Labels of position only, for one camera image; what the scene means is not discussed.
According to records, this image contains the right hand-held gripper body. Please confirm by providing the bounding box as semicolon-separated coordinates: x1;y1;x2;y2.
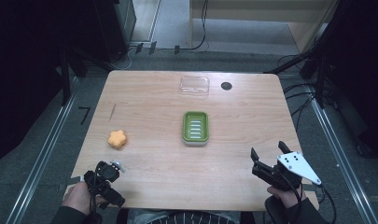
251;150;322;191

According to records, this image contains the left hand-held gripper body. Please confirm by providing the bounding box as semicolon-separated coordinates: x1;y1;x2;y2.
83;160;127;209

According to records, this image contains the orange flower-shaped soap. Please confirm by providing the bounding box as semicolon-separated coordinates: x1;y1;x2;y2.
107;129;128;150

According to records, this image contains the green soap dish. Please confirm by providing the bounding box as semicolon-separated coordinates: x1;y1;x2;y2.
181;111;210;147

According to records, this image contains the clear plastic container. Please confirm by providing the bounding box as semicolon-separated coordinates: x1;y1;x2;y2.
179;75;211;97

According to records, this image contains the person's right hand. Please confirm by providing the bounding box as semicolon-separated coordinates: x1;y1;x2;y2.
266;184;308;210

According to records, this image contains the person's left hand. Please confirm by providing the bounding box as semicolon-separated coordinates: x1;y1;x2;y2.
61;181;107;217

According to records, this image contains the black metal stand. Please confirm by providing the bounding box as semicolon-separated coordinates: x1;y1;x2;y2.
264;31;334;110

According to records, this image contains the person's striped clothing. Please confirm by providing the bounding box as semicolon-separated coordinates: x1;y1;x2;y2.
126;208;241;224

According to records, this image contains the light wooden cabinet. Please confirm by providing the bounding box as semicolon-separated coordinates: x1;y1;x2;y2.
189;0;339;54

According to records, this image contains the dark cabinet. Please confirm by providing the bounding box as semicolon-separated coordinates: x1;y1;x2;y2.
92;0;138;63

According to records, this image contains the bundle of black floor cables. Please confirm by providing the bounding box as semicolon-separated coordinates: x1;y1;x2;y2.
276;52;321;132

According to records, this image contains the right hand-held gripper cable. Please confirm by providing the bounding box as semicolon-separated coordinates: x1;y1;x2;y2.
316;184;338;224

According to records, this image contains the metal floor rail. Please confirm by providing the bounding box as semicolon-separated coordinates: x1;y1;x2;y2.
5;77;80;224
304;83;378;224

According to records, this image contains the black hanging cable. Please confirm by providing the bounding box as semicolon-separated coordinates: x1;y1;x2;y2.
174;0;210;55

